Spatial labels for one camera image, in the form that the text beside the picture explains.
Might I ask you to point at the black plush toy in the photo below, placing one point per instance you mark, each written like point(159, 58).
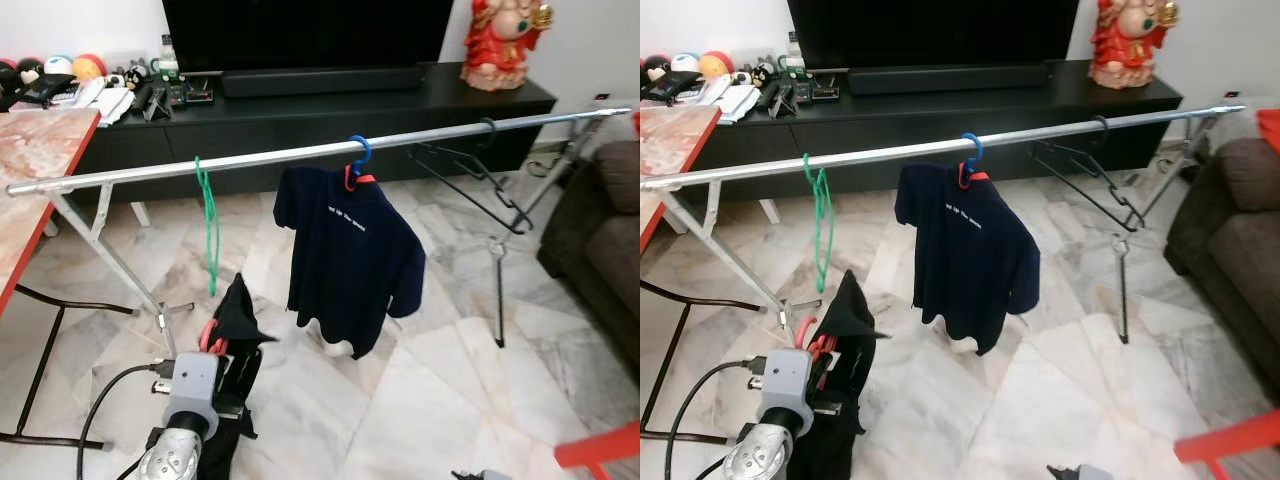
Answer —
point(655, 72)
point(22, 78)

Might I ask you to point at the black clothes hanger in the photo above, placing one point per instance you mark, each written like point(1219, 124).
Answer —
point(494, 130)
point(1104, 125)

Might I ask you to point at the navy blue t-shirt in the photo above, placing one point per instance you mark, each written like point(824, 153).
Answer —
point(965, 260)
point(350, 260)

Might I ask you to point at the white paper stack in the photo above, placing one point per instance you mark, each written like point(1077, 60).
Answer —
point(102, 100)
point(730, 98)

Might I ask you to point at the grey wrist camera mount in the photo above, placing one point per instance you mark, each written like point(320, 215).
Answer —
point(497, 475)
point(192, 385)
point(1097, 472)
point(785, 385)

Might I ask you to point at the dark brown fabric sofa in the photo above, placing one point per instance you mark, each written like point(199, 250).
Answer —
point(1230, 250)
point(600, 230)

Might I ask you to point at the black shirt with green logo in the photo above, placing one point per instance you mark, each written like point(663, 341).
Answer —
point(240, 310)
point(850, 310)

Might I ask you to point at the red laughing buddha figurine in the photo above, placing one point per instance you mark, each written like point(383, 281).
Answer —
point(1130, 48)
point(500, 50)

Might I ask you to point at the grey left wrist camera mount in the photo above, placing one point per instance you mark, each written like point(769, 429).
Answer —
point(192, 385)
point(785, 385)

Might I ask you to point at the black television console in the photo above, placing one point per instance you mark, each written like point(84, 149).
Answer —
point(300, 125)
point(930, 122)

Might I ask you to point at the blue and red clothes hanger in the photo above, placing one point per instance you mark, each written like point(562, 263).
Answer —
point(963, 180)
point(352, 180)

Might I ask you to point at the orange yellow round toy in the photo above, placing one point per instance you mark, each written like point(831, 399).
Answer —
point(716, 65)
point(90, 67)

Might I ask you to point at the black soundbar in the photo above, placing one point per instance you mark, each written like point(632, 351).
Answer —
point(320, 82)
point(950, 78)

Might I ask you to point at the black remote control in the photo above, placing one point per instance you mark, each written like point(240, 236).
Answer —
point(778, 100)
point(150, 103)

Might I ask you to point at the white blue round toy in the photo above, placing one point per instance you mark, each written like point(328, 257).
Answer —
point(685, 63)
point(58, 66)

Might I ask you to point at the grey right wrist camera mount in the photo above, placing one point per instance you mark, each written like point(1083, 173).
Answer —
point(497, 475)
point(1097, 472)

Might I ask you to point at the black pouch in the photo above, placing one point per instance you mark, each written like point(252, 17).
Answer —
point(672, 87)
point(45, 90)

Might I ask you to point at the black flat television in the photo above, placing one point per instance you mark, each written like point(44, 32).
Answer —
point(930, 35)
point(300, 35)

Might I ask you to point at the red plastic stool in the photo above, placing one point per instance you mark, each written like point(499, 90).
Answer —
point(600, 445)
point(1230, 440)

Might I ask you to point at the small black device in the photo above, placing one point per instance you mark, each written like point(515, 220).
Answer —
point(818, 88)
point(192, 92)

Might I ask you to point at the metal clothes drying rack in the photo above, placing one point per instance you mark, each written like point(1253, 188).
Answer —
point(900, 150)
point(300, 152)

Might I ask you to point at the red cushion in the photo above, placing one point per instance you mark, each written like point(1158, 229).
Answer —
point(1268, 128)

